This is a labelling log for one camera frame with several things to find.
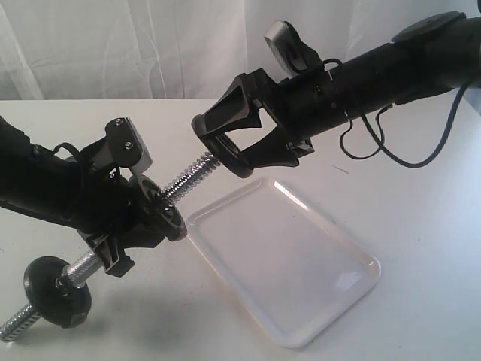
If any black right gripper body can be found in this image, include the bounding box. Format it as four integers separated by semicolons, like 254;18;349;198
251;68;349;150

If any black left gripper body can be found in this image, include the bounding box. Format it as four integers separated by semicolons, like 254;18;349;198
61;146;150;237

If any black weight plate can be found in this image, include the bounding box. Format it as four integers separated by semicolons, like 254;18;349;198
23;256;92;329
203;134;253;179

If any black weight plate end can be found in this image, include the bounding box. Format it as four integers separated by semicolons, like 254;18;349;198
149;189;187;241

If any chrome dumbbell bar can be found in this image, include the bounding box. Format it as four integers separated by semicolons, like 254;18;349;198
1;153;219;343

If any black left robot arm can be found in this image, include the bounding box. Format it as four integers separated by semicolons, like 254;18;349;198
1;117;170;277

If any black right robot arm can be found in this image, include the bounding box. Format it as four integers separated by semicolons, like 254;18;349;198
192;11;480;178

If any chrome spinlock collar nut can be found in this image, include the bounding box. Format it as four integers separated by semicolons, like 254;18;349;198
55;268;74;296

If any white rectangular tray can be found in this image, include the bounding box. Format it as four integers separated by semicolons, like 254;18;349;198
186;177;381;349

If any white backdrop curtain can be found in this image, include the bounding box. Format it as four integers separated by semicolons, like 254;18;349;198
1;1;479;100

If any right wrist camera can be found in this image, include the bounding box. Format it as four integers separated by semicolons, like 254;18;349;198
264;20;322;77

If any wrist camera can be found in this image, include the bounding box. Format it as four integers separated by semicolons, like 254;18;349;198
92;117;153;176
264;20;322;77

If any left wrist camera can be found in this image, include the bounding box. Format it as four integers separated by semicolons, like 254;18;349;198
92;117;153;176

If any left camera cable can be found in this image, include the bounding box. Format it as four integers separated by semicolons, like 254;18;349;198
52;141;125;177

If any camera cable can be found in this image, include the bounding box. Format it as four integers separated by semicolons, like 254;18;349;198
52;141;125;177
321;56;481;169

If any right camera cable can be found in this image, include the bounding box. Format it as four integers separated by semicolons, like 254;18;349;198
321;56;481;169

